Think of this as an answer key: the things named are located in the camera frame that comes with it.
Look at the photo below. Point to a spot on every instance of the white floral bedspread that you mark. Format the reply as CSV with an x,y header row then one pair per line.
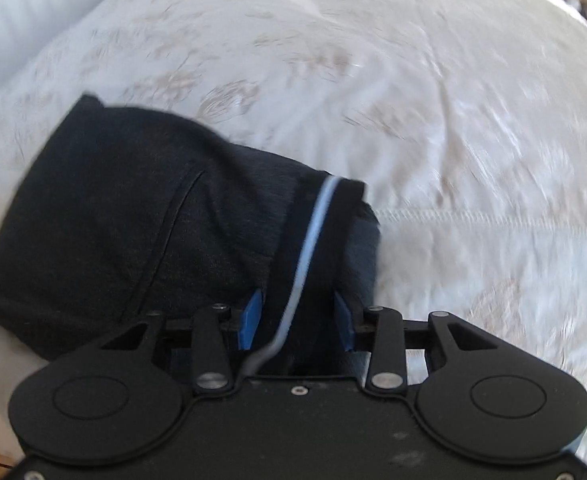
x,y
398,110

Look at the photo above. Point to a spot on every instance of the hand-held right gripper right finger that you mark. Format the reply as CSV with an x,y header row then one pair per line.
x,y
343,322

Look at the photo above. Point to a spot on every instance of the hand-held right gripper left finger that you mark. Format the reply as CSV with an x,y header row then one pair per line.
x,y
252,320

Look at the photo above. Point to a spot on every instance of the dark grey pants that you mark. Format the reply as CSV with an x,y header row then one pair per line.
x,y
138,240

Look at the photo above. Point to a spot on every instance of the white curtain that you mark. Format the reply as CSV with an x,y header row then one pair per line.
x,y
28,15

